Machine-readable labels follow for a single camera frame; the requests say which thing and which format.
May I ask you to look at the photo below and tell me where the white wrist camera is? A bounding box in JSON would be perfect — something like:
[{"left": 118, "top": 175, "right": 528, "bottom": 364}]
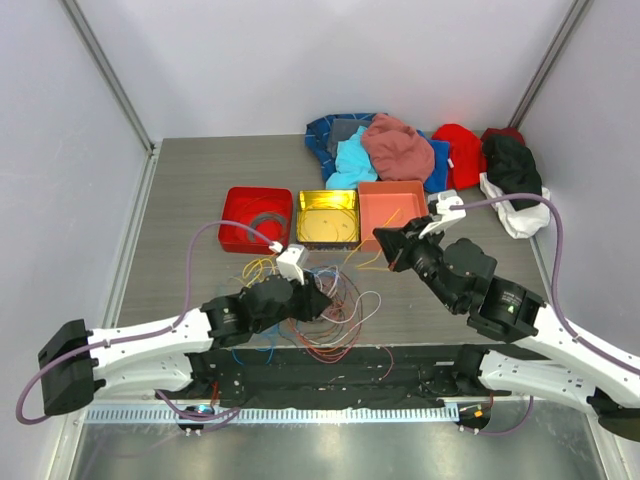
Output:
[
  {"left": 419, "top": 190, "right": 466, "bottom": 239},
  {"left": 269, "top": 242, "right": 309, "bottom": 284}
]

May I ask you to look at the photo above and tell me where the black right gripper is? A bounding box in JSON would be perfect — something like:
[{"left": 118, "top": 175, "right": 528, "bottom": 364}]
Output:
[{"left": 375, "top": 215, "right": 462, "bottom": 312}]

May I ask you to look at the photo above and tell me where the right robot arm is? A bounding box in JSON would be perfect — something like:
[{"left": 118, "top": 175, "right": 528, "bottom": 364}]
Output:
[{"left": 373, "top": 217, "right": 639, "bottom": 441}]

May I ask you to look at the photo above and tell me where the royal blue cloth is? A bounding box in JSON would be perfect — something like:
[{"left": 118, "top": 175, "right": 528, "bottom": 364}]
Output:
[{"left": 418, "top": 130, "right": 450, "bottom": 193}]

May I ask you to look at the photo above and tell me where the white slotted cable duct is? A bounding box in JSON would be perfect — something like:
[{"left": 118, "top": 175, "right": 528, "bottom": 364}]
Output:
[{"left": 84, "top": 403, "right": 459, "bottom": 425}]

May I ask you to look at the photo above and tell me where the grey cloth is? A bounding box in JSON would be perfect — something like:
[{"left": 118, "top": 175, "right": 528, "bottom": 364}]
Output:
[{"left": 327, "top": 118, "right": 371, "bottom": 157}]

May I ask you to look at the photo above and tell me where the red plastic box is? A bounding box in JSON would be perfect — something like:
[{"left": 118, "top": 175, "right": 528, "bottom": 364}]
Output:
[{"left": 218, "top": 186, "right": 293, "bottom": 255}]

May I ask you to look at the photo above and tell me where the brown cable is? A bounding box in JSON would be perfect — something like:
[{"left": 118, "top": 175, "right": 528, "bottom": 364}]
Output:
[{"left": 279, "top": 267, "right": 364, "bottom": 349}]

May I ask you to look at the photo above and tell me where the red cable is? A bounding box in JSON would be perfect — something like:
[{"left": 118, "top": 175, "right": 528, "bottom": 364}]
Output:
[{"left": 299, "top": 272, "right": 356, "bottom": 361}]

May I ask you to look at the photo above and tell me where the gold metal tin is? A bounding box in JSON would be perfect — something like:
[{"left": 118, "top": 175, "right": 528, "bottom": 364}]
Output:
[{"left": 295, "top": 190, "right": 361, "bottom": 250}]

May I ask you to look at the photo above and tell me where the dark red cloth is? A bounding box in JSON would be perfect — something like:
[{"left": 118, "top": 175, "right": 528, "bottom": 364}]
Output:
[{"left": 480, "top": 127, "right": 526, "bottom": 146}]

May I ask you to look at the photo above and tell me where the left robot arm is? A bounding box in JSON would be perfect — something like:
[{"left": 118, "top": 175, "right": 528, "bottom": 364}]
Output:
[{"left": 38, "top": 274, "right": 332, "bottom": 417}]

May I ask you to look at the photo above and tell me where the pink cable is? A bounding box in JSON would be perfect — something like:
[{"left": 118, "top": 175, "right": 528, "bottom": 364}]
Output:
[{"left": 279, "top": 267, "right": 396, "bottom": 384}]

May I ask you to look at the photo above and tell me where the cyan cloth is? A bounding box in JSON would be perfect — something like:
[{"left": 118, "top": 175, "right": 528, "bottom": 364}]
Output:
[{"left": 326, "top": 126, "right": 378, "bottom": 190}]

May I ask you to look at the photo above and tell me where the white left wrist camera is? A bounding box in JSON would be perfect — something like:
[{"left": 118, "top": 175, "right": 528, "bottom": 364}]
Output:
[{"left": 269, "top": 242, "right": 309, "bottom": 284}]

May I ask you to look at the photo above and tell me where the black cloth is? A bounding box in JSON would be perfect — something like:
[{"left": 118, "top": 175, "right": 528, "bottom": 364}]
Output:
[{"left": 482, "top": 134, "right": 542, "bottom": 196}]

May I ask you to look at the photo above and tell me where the salmon pink box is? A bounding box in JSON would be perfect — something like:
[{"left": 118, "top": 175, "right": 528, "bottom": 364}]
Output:
[{"left": 357, "top": 180, "right": 427, "bottom": 253}]

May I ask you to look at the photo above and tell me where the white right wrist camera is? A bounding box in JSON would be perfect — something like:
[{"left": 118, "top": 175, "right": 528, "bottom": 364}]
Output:
[{"left": 419, "top": 190, "right": 466, "bottom": 239}]

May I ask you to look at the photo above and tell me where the grey tape roll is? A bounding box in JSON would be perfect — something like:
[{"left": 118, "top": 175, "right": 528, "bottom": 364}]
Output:
[{"left": 247, "top": 211, "right": 290, "bottom": 244}]

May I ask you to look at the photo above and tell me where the dusty pink cloth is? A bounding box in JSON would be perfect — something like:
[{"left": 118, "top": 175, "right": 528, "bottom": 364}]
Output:
[{"left": 361, "top": 113, "right": 435, "bottom": 183}]

